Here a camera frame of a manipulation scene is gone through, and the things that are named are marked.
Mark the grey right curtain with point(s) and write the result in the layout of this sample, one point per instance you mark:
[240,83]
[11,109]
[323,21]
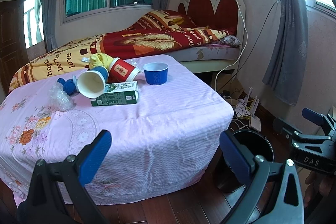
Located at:
[286,68]

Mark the floral pillow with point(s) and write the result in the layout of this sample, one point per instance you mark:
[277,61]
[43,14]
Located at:
[229,41]

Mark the yellow cloth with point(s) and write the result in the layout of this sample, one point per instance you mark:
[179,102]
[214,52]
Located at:
[100,60]

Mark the blue white paper cup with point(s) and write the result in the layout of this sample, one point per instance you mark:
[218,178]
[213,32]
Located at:
[91,83]

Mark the right hand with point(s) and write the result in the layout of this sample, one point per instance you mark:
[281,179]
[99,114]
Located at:
[317,183]

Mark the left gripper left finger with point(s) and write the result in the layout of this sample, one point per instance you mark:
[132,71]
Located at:
[45,203]

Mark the red yellow quilt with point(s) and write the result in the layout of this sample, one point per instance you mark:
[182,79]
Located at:
[155,33]

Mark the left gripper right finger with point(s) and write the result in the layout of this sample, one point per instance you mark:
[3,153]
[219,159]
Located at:
[285,202]

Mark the small bright window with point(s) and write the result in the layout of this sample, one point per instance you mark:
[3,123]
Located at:
[32,22]

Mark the bed with red headboard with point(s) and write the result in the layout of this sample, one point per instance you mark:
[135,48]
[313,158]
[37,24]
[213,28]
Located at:
[226,16]

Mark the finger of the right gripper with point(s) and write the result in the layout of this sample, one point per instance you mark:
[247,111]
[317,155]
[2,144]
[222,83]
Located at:
[289,135]
[325,122]

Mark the blue paper bowl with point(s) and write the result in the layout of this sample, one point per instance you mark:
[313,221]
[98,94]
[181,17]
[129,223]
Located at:
[156,73]

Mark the cardboard box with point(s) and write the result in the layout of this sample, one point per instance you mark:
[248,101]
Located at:
[228,86]

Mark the black trash bin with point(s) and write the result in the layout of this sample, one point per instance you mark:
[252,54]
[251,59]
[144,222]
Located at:
[223,176]

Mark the clear plastic bag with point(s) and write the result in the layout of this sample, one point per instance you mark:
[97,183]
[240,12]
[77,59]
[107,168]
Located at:
[59,99]

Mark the brown wooden door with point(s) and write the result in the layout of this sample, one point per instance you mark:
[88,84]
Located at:
[13,51]

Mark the red paper cup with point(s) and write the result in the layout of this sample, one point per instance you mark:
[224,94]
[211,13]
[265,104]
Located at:
[123,71]

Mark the green white milk carton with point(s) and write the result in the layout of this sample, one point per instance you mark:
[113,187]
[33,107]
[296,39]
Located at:
[117,94]

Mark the blue cloth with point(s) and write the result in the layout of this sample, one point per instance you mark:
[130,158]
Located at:
[69,86]

